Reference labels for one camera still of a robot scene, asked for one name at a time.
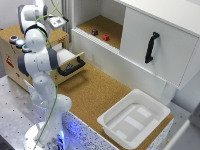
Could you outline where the purple block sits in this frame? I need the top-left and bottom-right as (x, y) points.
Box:
(91, 28), (100, 37)

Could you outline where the white plastic box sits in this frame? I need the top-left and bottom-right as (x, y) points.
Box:
(96, 88), (172, 150)

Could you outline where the white sliding door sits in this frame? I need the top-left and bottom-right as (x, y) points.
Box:
(118, 6), (200, 90)

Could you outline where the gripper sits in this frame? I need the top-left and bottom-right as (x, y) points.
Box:
(48, 15), (70, 30)

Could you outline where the white cabinet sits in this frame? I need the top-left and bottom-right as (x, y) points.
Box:
(71, 0), (200, 105)

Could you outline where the black drawer handle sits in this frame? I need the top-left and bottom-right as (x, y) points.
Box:
(57, 56), (87, 78)

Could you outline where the wooden drawer box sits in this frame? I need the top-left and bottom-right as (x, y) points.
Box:
(0, 23), (71, 93)

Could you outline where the pink block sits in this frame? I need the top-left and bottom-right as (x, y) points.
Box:
(102, 33), (111, 42)

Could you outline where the blue button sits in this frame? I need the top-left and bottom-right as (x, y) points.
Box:
(15, 38), (26, 49)

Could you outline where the green cable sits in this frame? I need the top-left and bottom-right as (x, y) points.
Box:
(33, 0), (66, 150)

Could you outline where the wooden drawer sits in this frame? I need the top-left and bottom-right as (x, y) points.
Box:
(49, 45), (87, 78)

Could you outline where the red button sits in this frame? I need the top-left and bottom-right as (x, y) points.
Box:
(9, 34), (20, 45)

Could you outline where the black door handle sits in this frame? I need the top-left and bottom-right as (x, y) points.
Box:
(144, 31), (161, 65)

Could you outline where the green button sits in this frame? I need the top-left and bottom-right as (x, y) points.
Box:
(21, 44), (32, 54)

